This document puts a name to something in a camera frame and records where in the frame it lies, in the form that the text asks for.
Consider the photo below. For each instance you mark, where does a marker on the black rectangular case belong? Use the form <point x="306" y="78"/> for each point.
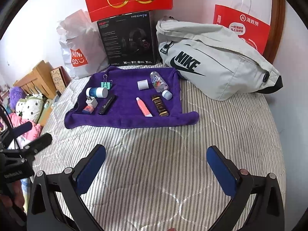
<point x="108" y="103"/>

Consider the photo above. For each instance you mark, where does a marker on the wooden headboard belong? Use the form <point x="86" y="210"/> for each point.
<point x="39" y="80"/>

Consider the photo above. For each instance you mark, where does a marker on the white paper roll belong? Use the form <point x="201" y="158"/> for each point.
<point x="143" y="85"/>

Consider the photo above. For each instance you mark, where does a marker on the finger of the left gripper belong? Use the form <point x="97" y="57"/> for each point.
<point x="22" y="129"/>
<point x="37" y="145"/>

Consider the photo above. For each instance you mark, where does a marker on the small white round jar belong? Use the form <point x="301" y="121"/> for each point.
<point x="166" y="94"/>

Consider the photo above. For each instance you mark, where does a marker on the pink tube with white cap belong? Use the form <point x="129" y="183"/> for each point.
<point x="143" y="108"/>

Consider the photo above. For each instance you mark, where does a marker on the pink clothing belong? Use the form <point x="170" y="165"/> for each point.
<point x="28" y="137"/>

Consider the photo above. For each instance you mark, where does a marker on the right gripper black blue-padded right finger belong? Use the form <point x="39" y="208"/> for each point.
<point x="267" y="210"/>

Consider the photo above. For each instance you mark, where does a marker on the person's left hand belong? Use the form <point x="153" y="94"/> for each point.
<point x="18" y="196"/>

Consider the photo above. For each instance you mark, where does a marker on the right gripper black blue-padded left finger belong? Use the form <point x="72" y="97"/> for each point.
<point x="55" y="201"/>

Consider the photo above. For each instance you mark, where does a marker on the brown gold rectangular box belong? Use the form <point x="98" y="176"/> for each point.
<point x="161" y="108"/>

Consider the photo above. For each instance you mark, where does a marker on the purple plush toy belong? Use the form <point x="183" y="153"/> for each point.
<point x="15" y="94"/>

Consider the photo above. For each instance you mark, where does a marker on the clear bottle with candies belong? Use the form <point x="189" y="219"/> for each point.
<point x="158" y="82"/>

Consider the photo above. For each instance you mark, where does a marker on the white charger plug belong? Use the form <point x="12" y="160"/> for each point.
<point x="91" y="101"/>

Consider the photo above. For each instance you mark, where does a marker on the brown patterned notebook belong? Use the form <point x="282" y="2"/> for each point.
<point x="60" y="78"/>

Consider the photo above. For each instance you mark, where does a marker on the white dotted plush pillow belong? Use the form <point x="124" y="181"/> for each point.
<point x="31" y="107"/>

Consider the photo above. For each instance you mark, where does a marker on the blue white cylinder container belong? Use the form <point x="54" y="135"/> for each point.
<point x="98" y="92"/>

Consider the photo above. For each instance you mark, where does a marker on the black Hecate headphone box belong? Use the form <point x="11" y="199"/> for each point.
<point x="129" y="39"/>

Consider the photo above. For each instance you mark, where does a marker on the white Miniso bag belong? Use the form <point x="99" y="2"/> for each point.
<point x="82" y="49"/>

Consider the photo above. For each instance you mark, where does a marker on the purple towel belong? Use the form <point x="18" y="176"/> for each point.
<point x="124" y="112"/>

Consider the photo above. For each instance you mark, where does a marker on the green binder clip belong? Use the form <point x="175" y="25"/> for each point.
<point x="106" y="83"/>

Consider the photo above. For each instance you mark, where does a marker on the grey Nike bag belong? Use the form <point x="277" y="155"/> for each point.
<point x="215" y="59"/>

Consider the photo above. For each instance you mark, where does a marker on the pink blue eraser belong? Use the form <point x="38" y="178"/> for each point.
<point x="88" y="109"/>

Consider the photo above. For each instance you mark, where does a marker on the red paper shopping bag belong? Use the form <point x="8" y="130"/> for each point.
<point x="250" y="29"/>

